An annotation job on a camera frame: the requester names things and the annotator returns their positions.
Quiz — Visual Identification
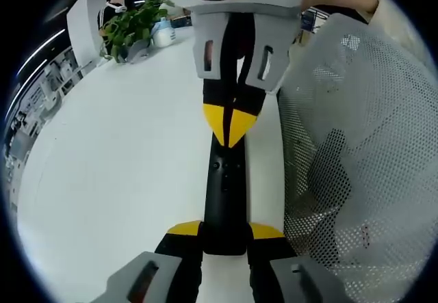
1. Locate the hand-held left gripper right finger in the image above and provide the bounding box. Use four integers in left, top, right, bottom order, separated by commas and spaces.
246, 222, 348, 303

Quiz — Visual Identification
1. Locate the white spray bottle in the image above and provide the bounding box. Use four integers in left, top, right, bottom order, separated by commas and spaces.
151, 16, 178, 48

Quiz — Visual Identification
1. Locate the black remote control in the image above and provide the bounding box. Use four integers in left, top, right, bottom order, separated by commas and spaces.
203, 134, 248, 257

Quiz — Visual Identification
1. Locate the green leafy plant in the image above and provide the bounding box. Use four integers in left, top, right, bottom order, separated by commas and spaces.
99, 0, 176, 64

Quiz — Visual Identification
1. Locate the white pillar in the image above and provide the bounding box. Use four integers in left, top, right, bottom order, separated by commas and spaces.
66, 0, 114, 75

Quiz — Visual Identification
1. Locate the grey mesh office chair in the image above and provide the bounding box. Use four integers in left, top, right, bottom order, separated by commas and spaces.
276, 13, 438, 303

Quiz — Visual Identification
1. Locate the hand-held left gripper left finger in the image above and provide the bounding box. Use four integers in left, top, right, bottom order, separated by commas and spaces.
90, 220, 205, 303

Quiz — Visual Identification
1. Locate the grey plant pot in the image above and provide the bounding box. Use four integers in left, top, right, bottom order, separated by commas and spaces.
127, 38, 152, 64

